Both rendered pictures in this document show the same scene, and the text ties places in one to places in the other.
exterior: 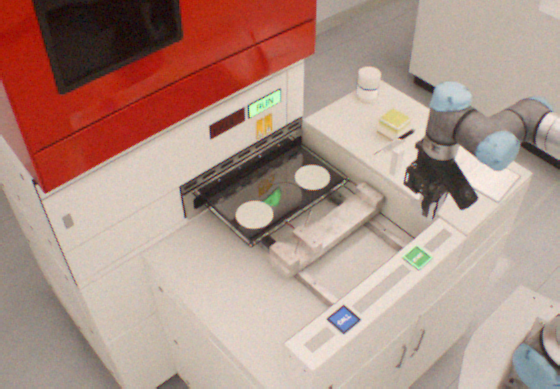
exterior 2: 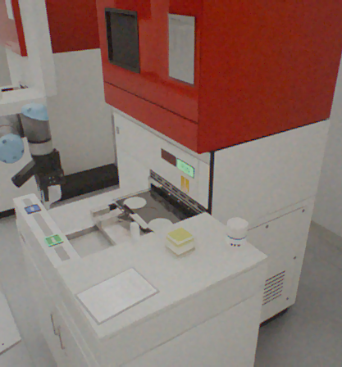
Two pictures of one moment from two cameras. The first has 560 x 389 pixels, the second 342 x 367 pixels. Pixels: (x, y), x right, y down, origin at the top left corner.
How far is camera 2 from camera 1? 2.06 m
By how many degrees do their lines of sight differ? 76
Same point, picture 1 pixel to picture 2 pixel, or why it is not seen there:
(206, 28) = (148, 76)
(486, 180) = (103, 294)
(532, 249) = not seen: outside the picture
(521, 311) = not seen: outside the picture
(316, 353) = (20, 200)
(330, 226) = (117, 231)
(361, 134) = not seen: hidden behind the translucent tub
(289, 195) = (146, 215)
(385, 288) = (42, 226)
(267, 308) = (80, 217)
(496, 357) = not seen: outside the picture
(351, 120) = (202, 232)
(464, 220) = (69, 269)
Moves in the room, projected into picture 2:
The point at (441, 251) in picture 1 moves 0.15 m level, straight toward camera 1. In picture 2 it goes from (51, 252) to (22, 238)
